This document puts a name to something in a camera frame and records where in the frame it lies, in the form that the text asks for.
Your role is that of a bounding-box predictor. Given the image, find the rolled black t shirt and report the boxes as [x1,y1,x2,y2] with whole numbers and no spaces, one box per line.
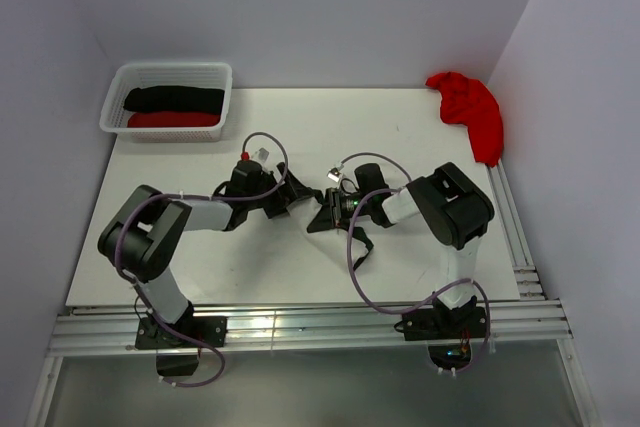
[123,86,225,114]

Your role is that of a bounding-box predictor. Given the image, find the rolled red t shirt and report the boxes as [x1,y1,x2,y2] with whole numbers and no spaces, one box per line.
[127,111,220,129]

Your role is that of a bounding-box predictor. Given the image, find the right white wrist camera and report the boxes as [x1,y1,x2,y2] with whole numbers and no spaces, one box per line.
[327,163,344,184]

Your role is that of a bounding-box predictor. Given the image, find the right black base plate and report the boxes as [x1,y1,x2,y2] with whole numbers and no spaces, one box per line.
[394,304,490,341]

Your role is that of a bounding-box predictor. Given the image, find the crumpled red t shirt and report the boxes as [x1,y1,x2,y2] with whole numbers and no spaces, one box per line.
[425,71,504,168]

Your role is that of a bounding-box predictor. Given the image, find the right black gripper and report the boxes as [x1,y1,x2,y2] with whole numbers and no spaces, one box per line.
[308,188,372,235]

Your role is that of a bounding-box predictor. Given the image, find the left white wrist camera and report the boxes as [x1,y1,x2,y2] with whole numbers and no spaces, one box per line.
[241,147,270,163]

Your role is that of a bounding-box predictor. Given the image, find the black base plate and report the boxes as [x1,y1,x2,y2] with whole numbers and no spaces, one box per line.
[134,316,227,350]
[394,304,490,341]

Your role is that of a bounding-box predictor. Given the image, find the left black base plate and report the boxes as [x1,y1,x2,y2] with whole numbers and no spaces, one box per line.
[134,316,227,350]

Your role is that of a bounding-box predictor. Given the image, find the aluminium frame rail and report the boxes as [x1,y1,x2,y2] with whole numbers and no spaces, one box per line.
[27,167,601,426]

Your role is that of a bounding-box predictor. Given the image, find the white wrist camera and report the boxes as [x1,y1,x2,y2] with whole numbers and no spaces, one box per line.
[241,147,270,163]
[327,163,344,184]

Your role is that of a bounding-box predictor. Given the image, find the white plastic basket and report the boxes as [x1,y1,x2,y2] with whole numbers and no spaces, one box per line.
[99,61,233,143]

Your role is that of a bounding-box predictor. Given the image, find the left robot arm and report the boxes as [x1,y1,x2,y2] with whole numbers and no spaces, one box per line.
[97,160,322,346]

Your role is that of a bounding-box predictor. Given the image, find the white and green t shirt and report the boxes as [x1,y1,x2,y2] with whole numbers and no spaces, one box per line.
[287,197,348,272]

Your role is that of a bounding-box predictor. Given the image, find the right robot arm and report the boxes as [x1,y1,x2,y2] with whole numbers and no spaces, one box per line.
[300,162,495,337]

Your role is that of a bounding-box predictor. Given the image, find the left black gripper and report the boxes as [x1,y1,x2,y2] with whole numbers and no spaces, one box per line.
[245,163,312,218]

